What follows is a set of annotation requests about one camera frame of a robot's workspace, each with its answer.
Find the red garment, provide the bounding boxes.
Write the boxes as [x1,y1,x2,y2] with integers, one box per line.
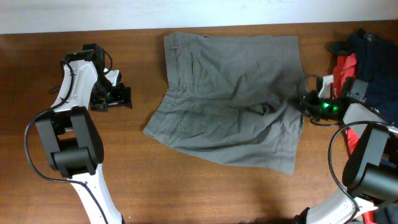
[331,52,376,224]

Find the dark navy garment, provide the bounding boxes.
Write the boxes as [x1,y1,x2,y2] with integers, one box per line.
[328,29,397,125]

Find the grey cargo shorts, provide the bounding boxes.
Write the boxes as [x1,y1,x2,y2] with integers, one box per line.
[144,32,303,174]

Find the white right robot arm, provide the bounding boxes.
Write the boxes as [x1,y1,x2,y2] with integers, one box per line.
[289,77,397,223]

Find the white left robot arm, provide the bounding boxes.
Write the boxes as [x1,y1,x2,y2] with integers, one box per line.
[27,43,132,223]

